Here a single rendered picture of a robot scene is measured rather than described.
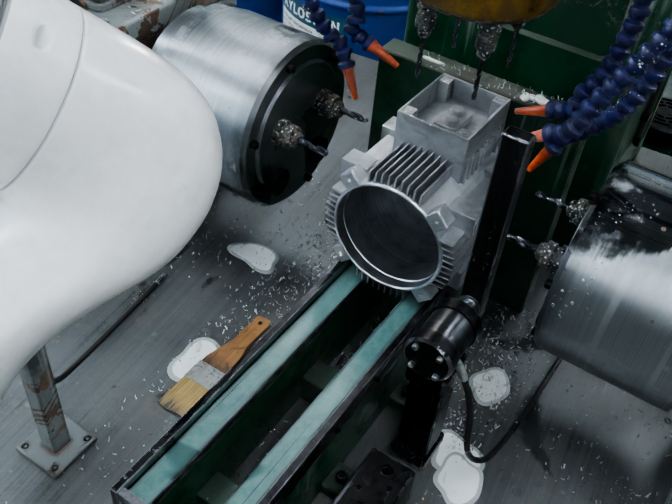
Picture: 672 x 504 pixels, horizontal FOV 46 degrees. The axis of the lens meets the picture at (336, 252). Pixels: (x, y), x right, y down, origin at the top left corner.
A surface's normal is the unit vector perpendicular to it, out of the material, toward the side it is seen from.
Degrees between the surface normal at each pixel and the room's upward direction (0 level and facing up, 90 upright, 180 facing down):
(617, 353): 92
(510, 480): 0
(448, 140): 90
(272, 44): 9
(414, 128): 90
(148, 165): 66
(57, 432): 90
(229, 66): 36
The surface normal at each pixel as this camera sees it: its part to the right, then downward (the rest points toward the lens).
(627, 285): -0.40, 0.01
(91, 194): 0.29, 0.36
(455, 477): 0.07, -0.73
